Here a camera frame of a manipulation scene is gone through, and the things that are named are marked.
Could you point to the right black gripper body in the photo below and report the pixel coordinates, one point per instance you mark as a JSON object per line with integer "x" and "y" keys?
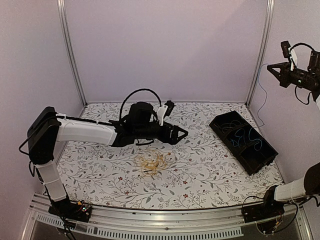
{"x": 290, "y": 80}

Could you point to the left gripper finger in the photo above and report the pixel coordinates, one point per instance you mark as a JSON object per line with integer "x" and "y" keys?
{"x": 177, "y": 139}
{"x": 181, "y": 132}

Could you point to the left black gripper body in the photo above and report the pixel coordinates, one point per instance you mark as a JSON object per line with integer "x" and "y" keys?
{"x": 165, "y": 138}

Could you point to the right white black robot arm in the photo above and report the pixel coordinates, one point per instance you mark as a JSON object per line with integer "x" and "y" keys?
{"x": 308, "y": 186}

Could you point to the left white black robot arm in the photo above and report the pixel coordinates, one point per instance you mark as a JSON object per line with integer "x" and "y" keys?
{"x": 141, "y": 123}

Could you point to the black three-compartment tray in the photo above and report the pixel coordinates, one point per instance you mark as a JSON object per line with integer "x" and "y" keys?
{"x": 244, "y": 142}

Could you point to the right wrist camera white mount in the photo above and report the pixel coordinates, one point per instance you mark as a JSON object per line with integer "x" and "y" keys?
{"x": 290, "y": 54}

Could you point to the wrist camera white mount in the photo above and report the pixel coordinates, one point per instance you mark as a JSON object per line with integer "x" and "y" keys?
{"x": 164, "y": 111}
{"x": 290, "y": 54}

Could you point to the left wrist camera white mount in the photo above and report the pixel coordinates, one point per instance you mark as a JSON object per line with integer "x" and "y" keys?
{"x": 164, "y": 111}

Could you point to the right aluminium frame post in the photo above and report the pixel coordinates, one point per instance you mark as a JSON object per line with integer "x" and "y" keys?
{"x": 262, "y": 49}

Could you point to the aluminium frame post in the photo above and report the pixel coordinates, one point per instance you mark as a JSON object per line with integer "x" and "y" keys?
{"x": 61, "y": 6}
{"x": 262, "y": 49}

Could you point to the aluminium front rail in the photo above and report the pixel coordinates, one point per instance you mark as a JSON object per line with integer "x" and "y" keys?
{"x": 111, "y": 223}

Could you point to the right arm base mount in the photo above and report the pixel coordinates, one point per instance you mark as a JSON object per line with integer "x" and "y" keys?
{"x": 268, "y": 215}

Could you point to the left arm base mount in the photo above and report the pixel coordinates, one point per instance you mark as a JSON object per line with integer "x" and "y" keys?
{"x": 79, "y": 211}

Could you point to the left aluminium frame post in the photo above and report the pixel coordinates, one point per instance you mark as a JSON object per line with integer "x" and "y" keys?
{"x": 61, "y": 6}

